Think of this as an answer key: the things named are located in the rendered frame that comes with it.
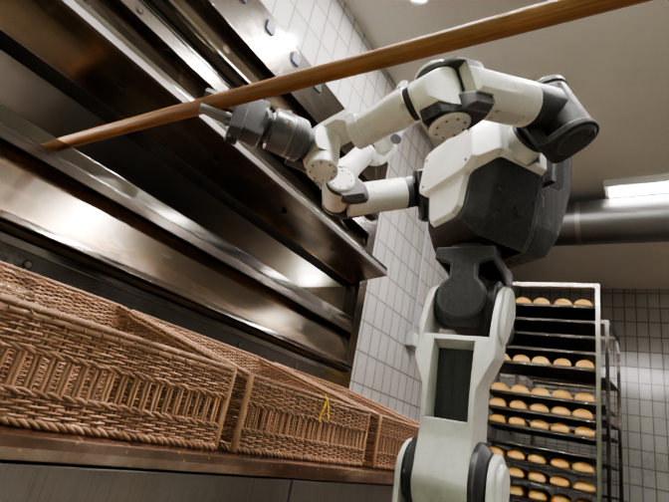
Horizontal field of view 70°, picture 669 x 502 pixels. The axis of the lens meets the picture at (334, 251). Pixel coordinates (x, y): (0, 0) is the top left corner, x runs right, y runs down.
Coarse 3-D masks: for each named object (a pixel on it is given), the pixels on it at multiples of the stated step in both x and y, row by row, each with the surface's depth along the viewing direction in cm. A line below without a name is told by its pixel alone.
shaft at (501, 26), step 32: (576, 0) 57; (608, 0) 56; (640, 0) 55; (448, 32) 66; (480, 32) 63; (512, 32) 62; (352, 64) 74; (384, 64) 72; (224, 96) 88; (256, 96) 85; (96, 128) 110; (128, 128) 104
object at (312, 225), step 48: (0, 0) 103; (48, 0) 102; (48, 48) 114; (96, 48) 113; (96, 96) 127; (144, 96) 127; (192, 144) 144; (240, 144) 147; (240, 192) 167; (288, 192) 166; (336, 240) 197
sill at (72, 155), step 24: (0, 120) 105; (24, 120) 109; (48, 144) 113; (96, 168) 123; (120, 192) 129; (144, 192) 135; (168, 216) 141; (216, 240) 157; (264, 264) 176; (288, 288) 187; (336, 312) 216
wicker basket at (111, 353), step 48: (0, 288) 99; (48, 288) 108; (0, 336) 60; (48, 336) 65; (96, 336) 70; (144, 336) 111; (0, 384) 60; (48, 384) 64; (96, 384) 70; (144, 384) 76; (192, 384) 84; (96, 432) 69; (144, 432) 76; (192, 432) 83
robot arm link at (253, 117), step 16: (240, 112) 91; (256, 112) 93; (288, 112) 95; (240, 128) 90; (256, 128) 92; (272, 128) 93; (288, 128) 93; (256, 144) 95; (272, 144) 94; (288, 144) 94
